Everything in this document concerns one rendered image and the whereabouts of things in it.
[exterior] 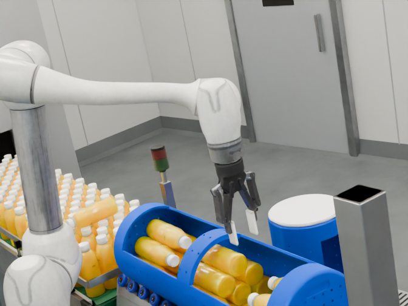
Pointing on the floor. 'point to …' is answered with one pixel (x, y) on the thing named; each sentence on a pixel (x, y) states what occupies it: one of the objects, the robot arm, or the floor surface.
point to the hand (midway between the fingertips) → (242, 228)
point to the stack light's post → (167, 194)
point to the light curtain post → (366, 246)
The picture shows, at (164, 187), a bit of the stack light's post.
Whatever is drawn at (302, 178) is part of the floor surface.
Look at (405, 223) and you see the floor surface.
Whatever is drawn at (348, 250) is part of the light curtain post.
